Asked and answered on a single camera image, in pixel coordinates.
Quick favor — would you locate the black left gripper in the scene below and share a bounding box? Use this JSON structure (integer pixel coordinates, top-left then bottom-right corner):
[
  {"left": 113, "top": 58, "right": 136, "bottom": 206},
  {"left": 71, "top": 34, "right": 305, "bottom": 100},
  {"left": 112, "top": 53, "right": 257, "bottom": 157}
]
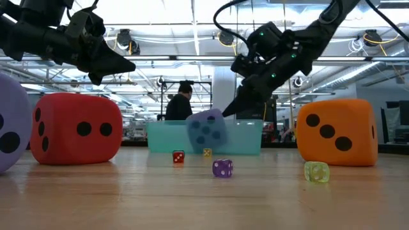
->
[{"left": 19, "top": 11, "right": 137, "bottom": 86}]

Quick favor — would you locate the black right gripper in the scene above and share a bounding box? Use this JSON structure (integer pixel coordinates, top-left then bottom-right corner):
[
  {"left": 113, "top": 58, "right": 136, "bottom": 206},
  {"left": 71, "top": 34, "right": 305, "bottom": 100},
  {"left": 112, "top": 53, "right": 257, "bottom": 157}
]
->
[{"left": 222, "top": 28, "right": 320, "bottom": 118}]

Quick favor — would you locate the purple foam die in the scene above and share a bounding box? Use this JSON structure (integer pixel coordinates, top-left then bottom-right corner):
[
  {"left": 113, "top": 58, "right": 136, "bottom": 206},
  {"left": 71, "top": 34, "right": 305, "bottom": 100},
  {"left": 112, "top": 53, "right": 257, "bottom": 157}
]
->
[
  {"left": 0, "top": 72, "right": 33, "bottom": 175},
  {"left": 185, "top": 108, "right": 229, "bottom": 155}
]

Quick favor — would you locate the small purple die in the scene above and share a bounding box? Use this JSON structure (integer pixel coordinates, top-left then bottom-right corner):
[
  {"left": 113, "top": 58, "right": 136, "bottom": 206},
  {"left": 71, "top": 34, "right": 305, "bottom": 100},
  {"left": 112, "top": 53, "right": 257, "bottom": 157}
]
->
[{"left": 212, "top": 158, "right": 234, "bottom": 179}]

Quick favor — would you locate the red foam die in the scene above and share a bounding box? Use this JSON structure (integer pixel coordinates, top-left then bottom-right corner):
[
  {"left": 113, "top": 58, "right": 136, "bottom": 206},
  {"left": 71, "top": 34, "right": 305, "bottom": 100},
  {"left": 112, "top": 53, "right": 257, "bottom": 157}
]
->
[{"left": 29, "top": 92, "right": 124, "bottom": 165}]

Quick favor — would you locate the small red die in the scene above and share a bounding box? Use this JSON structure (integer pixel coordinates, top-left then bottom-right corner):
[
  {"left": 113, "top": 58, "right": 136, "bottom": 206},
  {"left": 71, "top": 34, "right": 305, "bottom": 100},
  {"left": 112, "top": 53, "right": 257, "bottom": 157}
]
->
[{"left": 172, "top": 149, "right": 186, "bottom": 164}]

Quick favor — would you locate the small yellow-green translucent die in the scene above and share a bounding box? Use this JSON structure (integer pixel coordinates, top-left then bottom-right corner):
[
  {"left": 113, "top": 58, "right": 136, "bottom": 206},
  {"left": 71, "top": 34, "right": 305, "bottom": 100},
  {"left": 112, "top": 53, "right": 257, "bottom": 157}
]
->
[{"left": 303, "top": 160, "right": 330, "bottom": 184}]

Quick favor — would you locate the orange foam die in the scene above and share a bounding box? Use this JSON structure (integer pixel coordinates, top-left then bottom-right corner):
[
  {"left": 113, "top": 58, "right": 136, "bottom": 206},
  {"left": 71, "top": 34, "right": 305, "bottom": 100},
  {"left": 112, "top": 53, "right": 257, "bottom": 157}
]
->
[{"left": 295, "top": 98, "right": 379, "bottom": 167}]

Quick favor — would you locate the black cabinet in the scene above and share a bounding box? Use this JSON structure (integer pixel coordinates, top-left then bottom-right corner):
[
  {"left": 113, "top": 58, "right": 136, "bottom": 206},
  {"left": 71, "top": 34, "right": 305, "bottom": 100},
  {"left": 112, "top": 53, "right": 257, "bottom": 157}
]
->
[{"left": 235, "top": 97, "right": 277, "bottom": 122}]

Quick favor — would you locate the long ceiling light bar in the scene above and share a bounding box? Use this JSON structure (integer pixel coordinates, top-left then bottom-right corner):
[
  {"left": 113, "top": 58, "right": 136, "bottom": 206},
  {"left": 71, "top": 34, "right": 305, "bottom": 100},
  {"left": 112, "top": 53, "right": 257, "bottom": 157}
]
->
[{"left": 0, "top": 55, "right": 409, "bottom": 62}]

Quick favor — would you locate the person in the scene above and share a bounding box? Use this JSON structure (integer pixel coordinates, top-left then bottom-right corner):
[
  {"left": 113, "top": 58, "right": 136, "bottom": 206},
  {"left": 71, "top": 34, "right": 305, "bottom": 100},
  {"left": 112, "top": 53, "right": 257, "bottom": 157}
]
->
[{"left": 164, "top": 80, "right": 194, "bottom": 121}]

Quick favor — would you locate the teal plastic bin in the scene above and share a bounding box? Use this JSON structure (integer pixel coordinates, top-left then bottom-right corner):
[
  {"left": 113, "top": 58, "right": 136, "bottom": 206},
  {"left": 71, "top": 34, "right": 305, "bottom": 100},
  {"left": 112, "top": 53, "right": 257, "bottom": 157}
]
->
[{"left": 146, "top": 119, "right": 264, "bottom": 157}]

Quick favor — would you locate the black display screen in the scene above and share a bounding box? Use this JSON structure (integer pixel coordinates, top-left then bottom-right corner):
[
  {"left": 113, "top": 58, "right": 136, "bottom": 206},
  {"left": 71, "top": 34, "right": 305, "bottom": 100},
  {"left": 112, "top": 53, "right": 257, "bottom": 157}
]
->
[{"left": 399, "top": 100, "right": 409, "bottom": 127}]

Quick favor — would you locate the yellow hanging cord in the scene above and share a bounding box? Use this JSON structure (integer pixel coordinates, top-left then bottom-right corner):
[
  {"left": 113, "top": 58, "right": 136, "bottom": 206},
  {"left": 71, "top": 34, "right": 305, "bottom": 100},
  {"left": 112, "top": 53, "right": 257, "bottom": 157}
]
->
[{"left": 287, "top": 79, "right": 297, "bottom": 139}]

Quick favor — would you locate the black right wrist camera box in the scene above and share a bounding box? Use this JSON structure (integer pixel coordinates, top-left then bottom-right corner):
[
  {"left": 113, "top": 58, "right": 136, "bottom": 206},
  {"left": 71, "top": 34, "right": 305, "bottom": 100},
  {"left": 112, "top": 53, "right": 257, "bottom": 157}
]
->
[{"left": 247, "top": 21, "right": 285, "bottom": 58}]

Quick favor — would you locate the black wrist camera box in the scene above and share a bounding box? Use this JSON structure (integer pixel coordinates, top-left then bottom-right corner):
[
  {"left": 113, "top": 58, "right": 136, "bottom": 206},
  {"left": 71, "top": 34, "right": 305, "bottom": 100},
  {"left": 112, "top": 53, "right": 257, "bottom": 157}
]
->
[
  {"left": 247, "top": 21, "right": 285, "bottom": 58},
  {"left": 19, "top": 0, "right": 75, "bottom": 19}
]

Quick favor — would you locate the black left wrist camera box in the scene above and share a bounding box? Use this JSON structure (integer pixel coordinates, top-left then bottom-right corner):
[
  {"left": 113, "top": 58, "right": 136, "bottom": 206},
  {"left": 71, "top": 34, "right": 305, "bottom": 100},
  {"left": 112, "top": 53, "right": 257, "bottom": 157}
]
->
[{"left": 19, "top": 0, "right": 75, "bottom": 19}]

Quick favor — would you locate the black right camera cable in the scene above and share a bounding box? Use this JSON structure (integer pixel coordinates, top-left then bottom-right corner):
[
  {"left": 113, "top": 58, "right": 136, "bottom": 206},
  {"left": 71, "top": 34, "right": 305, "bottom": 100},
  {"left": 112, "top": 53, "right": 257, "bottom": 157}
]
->
[{"left": 212, "top": 0, "right": 256, "bottom": 49}]

